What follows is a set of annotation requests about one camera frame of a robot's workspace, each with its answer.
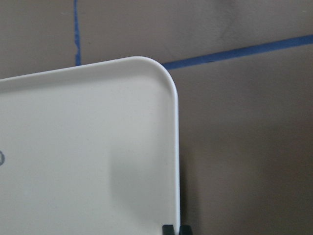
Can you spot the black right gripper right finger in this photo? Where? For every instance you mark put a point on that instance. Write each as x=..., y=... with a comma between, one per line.
x=185, y=230

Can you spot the cream rabbit tray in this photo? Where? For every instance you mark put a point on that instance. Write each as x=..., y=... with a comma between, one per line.
x=90, y=150

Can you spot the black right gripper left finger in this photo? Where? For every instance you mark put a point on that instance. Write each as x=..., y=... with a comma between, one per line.
x=167, y=230

